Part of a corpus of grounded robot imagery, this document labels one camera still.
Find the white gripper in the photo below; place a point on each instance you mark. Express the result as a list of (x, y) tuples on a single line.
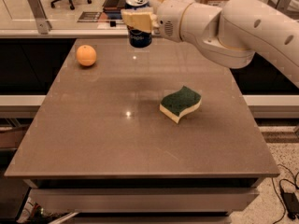
[(169, 19)]

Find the blue pepsi can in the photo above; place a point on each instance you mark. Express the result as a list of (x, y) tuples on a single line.
[(137, 38)]

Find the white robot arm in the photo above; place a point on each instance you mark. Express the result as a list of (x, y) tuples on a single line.
[(229, 36)]

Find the orange fruit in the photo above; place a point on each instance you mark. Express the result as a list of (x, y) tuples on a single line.
[(86, 55)]

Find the green yellow sponge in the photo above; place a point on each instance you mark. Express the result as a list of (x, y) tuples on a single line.
[(180, 103)]

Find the table drawer base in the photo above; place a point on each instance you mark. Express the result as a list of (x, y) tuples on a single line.
[(149, 206)]

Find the left metal railing post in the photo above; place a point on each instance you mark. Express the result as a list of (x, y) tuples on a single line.
[(42, 23)]

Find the black power adapter with cable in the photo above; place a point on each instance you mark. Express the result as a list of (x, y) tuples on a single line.
[(288, 200)]

